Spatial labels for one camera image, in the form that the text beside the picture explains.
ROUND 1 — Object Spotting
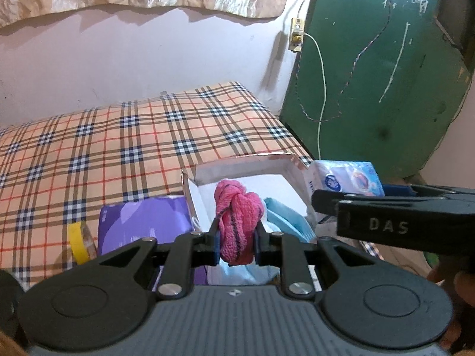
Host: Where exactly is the light blue cloth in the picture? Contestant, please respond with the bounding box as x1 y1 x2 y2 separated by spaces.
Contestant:
264 198 316 243

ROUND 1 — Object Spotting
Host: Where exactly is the blue tissue packet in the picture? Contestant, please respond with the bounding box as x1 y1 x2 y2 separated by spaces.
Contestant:
307 160 385 197

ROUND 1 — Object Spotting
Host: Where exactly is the pink towel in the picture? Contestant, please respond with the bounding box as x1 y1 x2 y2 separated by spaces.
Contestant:
214 179 264 266

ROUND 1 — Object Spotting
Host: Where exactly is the blue surgical mask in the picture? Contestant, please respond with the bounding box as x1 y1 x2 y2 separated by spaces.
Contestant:
217 260 279 285

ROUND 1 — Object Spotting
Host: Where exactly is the person right hand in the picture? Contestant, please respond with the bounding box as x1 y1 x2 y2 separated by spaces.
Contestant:
427 256 474 355

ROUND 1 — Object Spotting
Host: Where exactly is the white cardboard box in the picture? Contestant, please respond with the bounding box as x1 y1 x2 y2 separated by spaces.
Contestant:
182 153 314 232

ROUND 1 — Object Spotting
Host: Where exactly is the purple wet wipes pack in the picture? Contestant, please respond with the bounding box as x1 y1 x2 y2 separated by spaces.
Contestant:
97 195 209 286

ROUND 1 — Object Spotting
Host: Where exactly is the yellow tape roll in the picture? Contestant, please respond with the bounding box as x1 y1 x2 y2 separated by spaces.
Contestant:
68 221 97 265

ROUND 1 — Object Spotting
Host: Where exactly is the green wooden door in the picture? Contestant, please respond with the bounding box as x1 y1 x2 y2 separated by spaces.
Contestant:
280 0 474 179

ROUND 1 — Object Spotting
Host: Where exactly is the plaid bed sheet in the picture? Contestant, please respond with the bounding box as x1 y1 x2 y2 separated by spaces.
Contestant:
1 81 312 287

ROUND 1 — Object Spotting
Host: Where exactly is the grey tumbler black lid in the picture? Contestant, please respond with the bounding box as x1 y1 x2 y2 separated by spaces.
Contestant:
0 270 23 340

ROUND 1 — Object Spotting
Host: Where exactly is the white charger cable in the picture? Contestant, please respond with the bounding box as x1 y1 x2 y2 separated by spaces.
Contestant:
303 0 331 160

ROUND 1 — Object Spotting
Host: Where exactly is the wall power socket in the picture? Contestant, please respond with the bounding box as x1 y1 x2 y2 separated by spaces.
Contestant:
288 18 305 53

